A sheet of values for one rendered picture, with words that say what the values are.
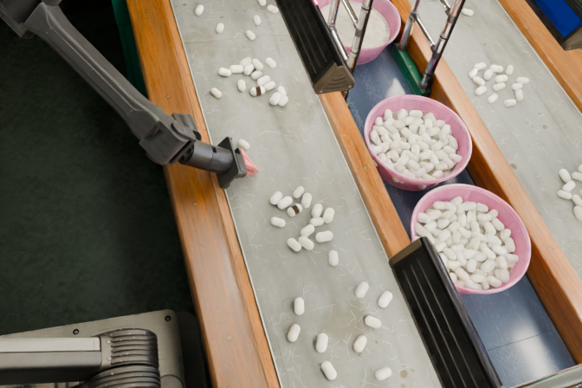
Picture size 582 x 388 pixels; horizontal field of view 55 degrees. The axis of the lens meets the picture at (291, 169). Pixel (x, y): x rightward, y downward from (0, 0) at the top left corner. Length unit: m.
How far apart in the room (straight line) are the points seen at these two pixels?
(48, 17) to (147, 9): 0.51
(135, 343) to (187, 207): 0.31
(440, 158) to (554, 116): 0.37
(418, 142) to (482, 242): 0.29
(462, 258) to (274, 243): 0.41
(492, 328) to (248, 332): 0.54
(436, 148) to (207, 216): 0.59
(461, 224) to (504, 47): 0.64
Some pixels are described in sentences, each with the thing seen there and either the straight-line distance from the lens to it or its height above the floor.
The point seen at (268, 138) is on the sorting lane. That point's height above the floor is 0.74.
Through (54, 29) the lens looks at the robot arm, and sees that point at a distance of 1.18.
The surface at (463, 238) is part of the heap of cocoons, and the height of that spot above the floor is 0.73.
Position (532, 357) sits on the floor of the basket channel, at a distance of 1.36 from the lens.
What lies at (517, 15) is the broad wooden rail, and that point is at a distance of 1.87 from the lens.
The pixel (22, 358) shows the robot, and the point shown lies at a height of 0.86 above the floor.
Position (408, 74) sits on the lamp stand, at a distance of 1.65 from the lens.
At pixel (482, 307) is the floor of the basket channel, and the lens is 1.35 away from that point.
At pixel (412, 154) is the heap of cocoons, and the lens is 1.41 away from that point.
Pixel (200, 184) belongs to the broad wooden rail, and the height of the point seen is 0.76.
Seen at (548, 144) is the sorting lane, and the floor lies 0.74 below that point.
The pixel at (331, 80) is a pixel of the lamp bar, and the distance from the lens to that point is 1.05.
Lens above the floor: 1.83
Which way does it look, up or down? 56 degrees down
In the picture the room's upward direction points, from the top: 10 degrees clockwise
